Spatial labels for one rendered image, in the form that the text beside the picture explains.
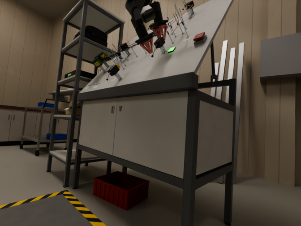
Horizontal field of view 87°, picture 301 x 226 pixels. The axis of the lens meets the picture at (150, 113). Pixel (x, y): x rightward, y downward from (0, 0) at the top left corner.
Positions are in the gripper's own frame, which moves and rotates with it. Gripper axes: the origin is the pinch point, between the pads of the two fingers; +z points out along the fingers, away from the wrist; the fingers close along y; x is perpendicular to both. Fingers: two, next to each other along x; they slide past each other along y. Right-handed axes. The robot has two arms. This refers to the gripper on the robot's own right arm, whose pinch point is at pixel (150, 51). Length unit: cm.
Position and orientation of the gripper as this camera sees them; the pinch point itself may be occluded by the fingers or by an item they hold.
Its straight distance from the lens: 100.5
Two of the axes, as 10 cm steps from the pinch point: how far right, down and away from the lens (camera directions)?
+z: 4.3, 7.8, 4.5
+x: -5.7, 6.2, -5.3
